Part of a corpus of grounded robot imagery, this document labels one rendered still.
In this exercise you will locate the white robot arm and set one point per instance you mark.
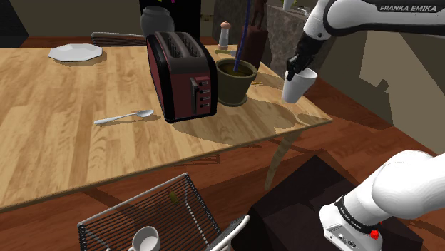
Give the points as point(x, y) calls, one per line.
point(400, 194)

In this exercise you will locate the white paper cup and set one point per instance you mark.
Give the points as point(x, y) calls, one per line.
point(295, 87)

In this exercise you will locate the dark grey round jar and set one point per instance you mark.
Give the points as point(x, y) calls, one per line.
point(156, 21)

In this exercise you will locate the white mug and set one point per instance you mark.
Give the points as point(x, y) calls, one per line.
point(147, 241)

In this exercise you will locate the dark red toaster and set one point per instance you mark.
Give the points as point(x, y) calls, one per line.
point(180, 83)

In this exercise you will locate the light wooden table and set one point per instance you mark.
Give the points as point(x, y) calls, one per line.
point(69, 139)

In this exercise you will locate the grey stone counter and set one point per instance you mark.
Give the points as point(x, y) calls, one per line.
point(281, 34)

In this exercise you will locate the silver spoon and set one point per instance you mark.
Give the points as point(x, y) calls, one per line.
point(139, 113)

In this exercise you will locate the dark robot stand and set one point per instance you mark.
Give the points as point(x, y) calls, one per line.
point(295, 208)

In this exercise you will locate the olive plant pot blue stem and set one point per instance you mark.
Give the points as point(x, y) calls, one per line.
point(233, 87)

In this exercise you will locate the dark brown tall sculpture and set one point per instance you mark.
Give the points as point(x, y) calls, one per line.
point(255, 41)

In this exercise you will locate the pale table knife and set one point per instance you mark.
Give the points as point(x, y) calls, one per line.
point(226, 52)

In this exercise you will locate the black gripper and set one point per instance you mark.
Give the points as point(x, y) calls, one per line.
point(306, 48)

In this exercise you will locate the white octagonal plate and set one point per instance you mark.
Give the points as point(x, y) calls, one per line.
point(74, 52)

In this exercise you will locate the white pepper mill brown cap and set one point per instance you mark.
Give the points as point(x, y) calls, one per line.
point(224, 36)

